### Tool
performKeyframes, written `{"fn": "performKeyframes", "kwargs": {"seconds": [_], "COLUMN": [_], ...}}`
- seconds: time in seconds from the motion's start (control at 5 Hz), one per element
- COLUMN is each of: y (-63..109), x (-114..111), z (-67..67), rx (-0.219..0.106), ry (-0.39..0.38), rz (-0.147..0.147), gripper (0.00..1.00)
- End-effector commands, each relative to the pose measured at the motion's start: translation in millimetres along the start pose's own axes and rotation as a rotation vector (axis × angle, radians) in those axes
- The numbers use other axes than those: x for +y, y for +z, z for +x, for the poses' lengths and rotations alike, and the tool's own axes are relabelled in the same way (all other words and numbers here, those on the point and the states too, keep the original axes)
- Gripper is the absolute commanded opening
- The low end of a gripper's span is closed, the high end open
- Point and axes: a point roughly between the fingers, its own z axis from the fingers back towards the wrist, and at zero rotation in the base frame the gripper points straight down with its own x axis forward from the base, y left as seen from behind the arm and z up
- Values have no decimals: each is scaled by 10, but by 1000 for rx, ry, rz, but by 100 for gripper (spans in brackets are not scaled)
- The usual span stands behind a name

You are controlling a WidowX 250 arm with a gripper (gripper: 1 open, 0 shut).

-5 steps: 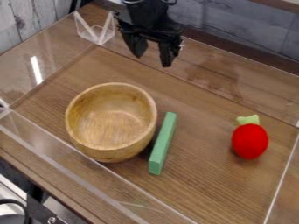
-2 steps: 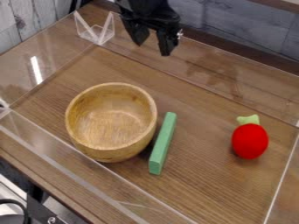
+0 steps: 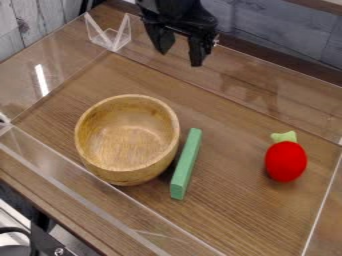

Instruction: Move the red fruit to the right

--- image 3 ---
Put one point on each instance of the red toy fruit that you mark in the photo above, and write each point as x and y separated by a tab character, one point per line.
285	157

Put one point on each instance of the wooden bowl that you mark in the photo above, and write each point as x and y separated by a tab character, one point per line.
126	138

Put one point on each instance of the green rectangular block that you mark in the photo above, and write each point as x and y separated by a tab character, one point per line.
184	166

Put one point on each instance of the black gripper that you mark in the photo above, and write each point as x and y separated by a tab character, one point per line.
184	16

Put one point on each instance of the clear acrylic front wall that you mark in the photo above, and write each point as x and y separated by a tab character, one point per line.
116	225

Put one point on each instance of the black metal bracket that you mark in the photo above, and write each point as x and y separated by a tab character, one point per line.
44	245

